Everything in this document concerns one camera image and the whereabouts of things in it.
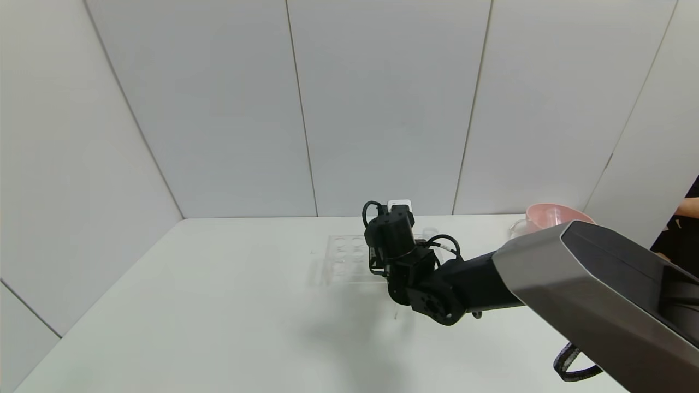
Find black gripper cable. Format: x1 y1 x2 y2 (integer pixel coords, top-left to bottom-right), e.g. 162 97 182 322
425 234 464 261

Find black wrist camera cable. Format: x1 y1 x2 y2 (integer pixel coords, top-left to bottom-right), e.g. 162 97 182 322
362 200 387 230

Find clear plastic test tube rack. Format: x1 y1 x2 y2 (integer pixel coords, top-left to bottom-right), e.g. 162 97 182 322
322 234 444 286

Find pink bowl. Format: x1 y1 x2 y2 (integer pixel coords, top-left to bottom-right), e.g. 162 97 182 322
525 203 596 231

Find black corrugated cable conduit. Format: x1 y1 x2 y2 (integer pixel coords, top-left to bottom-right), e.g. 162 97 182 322
553 343 603 383

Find clear glass beaker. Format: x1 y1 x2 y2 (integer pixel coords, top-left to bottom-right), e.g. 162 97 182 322
509 218 542 241

